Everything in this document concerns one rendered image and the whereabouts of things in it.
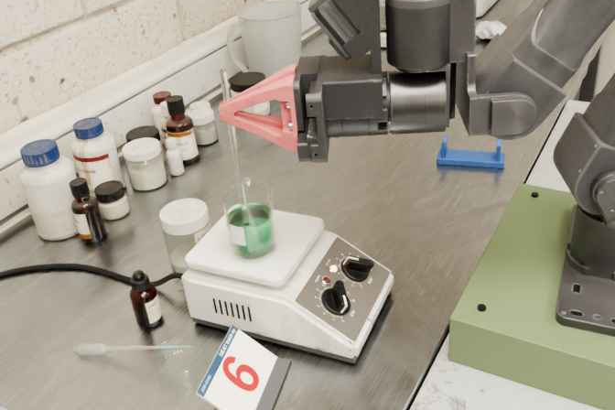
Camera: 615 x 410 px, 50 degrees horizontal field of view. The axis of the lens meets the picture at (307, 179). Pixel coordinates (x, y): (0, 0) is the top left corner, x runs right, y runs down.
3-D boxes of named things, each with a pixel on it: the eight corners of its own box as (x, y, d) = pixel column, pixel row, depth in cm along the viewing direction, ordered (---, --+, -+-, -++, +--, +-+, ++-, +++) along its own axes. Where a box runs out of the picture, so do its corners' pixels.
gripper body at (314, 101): (298, 96, 54) (389, 91, 53) (307, 54, 62) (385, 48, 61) (306, 166, 57) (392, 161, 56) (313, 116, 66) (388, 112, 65)
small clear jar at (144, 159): (126, 181, 104) (117, 144, 101) (161, 169, 106) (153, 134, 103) (137, 196, 99) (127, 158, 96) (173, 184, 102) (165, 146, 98)
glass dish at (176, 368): (196, 393, 65) (192, 377, 64) (146, 384, 66) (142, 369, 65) (217, 353, 69) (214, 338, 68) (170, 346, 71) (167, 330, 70)
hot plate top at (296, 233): (328, 224, 74) (327, 218, 74) (282, 289, 65) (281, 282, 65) (236, 208, 79) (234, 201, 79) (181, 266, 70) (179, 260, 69)
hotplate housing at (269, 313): (395, 289, 76) (393, 232, 72) (356, 370, 66) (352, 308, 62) (229, 254, 84) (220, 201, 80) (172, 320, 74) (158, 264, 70)
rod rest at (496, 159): (504, 158, 100) (506, 137, 98) (503, 168, 97) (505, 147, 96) (438, 154, 103) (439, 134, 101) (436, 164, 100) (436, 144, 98)
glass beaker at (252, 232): (278, 266, 68) (270, 200, 64) (227, 269, 68) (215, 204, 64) (281, 233, 73) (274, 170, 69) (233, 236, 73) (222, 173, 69)
